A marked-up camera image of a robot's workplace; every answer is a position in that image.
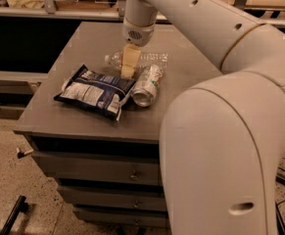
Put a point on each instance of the clear plastic water bottle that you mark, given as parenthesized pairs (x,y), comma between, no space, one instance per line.
(146,59)

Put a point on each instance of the blue chip bag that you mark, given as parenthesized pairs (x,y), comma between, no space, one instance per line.
(92,91)

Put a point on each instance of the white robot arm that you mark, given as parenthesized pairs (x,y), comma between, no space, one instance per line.
(221,141)

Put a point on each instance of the grey drawer cabinet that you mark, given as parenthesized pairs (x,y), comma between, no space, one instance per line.
(109,170)

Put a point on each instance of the left black base leg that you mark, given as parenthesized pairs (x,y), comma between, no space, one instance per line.
(21,206)

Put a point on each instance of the silver soda can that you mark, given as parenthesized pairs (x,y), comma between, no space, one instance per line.
(145,90)

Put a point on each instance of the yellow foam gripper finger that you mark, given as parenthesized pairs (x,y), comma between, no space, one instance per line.
(130,57)

